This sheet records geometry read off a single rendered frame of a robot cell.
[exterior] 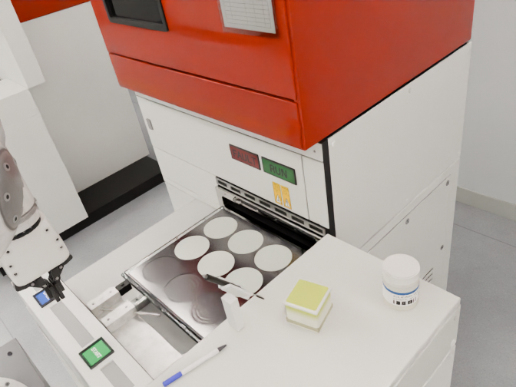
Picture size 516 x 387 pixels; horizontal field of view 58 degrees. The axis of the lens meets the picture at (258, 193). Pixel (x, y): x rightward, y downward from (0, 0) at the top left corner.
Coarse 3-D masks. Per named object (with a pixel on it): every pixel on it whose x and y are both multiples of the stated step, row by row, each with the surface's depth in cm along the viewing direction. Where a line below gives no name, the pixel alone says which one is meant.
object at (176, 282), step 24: (216, 216) 141; (216, 240) 131; (264, 240) 128; (144, 264) 128; (168, 264) 126; (192, 264) 125; (240, 264) 122; (288, 264) 119; (168, 288) 119; (192, 288) 118; (216, 288) 116; (192, 312) 111; (216, 312) 110
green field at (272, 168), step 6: (264, 162) 121; (270, 162) 119; (264, 168) 123; (270, 168) 120; (276, 168) 118; (282, 168) 117; (276, 174) 120; (282, 174) 118; (288, 174) 116; (288, 180) 118; (294, 180) 116
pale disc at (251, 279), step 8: (232, 272) 120; (240, 272) 120; (248, 272) 119; (256, 272) 119; (232, 280) 118; (240, 280) 117; (248, 280) 117; (256, 280) 116; (248, 288) 114; (256, 288) 114
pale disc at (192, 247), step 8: (184, 240) 134; (192, 240) 133; (200, 240) 132; (208, 240) 132; (176, 248) 131; (184, 248) 131; (192, 248) 130; (200, 248) 130; (184, 256) 128; (192, 256) 127
